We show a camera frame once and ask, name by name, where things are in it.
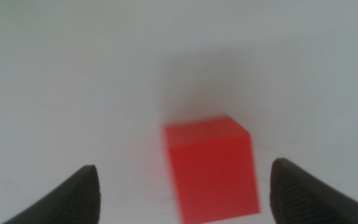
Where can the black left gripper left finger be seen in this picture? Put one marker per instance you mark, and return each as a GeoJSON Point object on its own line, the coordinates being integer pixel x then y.
{"type": "Point", "coordinates": [73, 202]}

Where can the red cube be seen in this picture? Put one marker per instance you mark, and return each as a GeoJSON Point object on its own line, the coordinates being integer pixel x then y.
{"type": "Point", "coordinates": [213, 174]}

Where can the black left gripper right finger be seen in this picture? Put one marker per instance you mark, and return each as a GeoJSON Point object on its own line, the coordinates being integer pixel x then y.
{"type": "Point", "coordinates": [303, 199]}

